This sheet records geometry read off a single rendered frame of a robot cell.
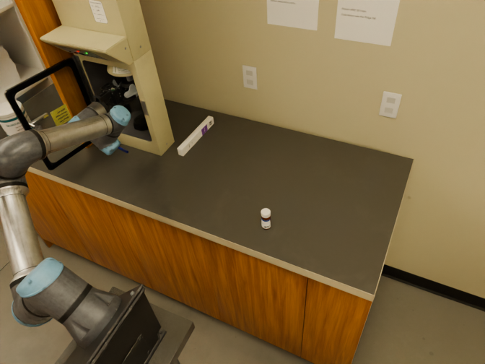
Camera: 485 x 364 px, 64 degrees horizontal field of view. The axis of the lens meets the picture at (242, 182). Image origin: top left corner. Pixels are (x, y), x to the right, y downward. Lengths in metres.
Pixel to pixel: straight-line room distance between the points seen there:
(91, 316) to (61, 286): 0.11
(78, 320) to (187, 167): 0.87
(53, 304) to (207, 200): 0.73
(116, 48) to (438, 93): 1.19
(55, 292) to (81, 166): 0.92
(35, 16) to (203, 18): 0.66
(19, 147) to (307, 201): 1.00
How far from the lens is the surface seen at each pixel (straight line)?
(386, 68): 1.65
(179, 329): 1.31
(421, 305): 2.50
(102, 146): 1.60
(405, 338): 2.39
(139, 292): 1.08
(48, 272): 1.12
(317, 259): 1.40
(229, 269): 1.69
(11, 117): 2.21
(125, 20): 1.54
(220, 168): 1.72
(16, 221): 1.33
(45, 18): 1.79
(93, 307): 1.12
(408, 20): 1.56
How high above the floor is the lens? 2.11
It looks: 45 degrees down
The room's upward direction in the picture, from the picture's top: 6 degrees counter-clockwise
